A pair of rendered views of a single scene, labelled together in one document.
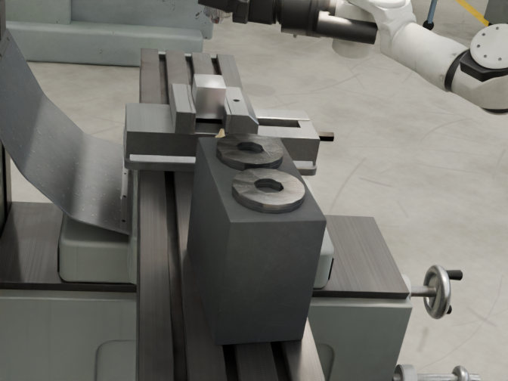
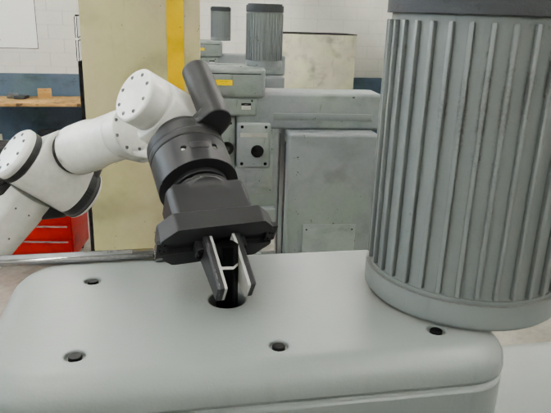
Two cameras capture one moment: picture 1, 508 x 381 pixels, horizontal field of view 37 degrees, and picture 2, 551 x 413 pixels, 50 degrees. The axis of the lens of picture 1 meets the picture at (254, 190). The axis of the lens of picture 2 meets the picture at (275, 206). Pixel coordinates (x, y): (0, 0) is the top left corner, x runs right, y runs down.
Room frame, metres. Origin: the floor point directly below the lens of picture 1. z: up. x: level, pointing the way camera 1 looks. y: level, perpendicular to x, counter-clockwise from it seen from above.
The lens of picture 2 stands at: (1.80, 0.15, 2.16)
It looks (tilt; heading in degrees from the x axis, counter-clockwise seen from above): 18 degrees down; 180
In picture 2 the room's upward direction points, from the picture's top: 2 degrees clockwise
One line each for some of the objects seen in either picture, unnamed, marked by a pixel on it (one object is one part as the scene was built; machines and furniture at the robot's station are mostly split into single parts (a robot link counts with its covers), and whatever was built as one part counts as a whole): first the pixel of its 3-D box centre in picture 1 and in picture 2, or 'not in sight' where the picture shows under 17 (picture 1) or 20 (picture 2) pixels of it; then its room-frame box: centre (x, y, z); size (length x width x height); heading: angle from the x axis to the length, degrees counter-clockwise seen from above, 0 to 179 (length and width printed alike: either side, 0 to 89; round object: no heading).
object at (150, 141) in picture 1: (221, 127); not in sight; (1.28, 0.08, 0.99); 0.35 x 0.15 x 0.11; 103
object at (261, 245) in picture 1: (249, 231); not in sight; (0.87, 0.00, 1.03); 0.22 x 0.12 x 0.20; 18
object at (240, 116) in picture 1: (237, 109); not in sight; (1.29, 0.05, 1.02); 0.12 x 0.06 x 0.04; 13
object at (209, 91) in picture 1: (208, 96); not in sight; (1.27, 0.11, 1.05); 0.06 x 0.05 x 0.06; 13
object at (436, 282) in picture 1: (420, 291); not in sight; (1.36, -0.39, 0.63); 0.16 x 0.12 x 0.12; 101
